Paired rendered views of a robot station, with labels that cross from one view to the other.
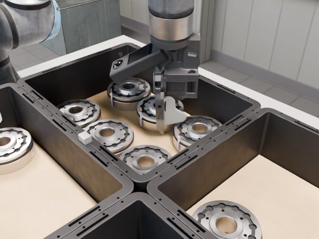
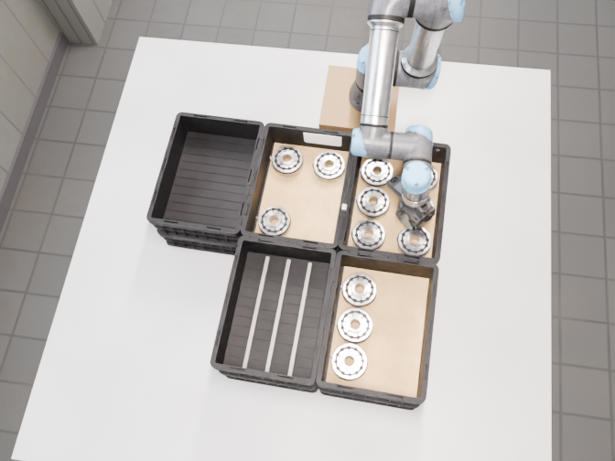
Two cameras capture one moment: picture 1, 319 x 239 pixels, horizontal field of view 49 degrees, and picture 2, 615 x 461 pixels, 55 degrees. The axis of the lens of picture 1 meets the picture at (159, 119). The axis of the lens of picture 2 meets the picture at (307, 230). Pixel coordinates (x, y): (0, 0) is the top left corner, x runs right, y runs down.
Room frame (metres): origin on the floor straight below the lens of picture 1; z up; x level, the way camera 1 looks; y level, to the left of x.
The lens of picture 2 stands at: (-0.02, -0.45, 2.58)
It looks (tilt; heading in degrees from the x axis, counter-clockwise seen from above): 68 degrees down; 61
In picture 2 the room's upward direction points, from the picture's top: 9 degrees counter-clockwise
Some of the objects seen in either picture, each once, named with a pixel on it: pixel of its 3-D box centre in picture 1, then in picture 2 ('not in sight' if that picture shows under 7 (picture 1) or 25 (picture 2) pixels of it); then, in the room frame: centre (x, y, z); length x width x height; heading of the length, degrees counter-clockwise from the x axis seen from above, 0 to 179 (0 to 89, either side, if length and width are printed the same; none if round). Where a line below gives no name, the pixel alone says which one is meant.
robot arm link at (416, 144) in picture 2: not in sight; (412, 147); (0.62, 0.07, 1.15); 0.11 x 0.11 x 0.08; 46
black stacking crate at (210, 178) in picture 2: not in sight; (210, 178); (0.17, 0.49, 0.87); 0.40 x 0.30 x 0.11; 43
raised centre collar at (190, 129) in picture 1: (199, 128); (415, 240); (0.55, -0.08, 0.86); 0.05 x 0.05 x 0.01
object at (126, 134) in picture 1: (107, 135); (372, 201); (0.53, 0.10, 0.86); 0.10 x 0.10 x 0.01
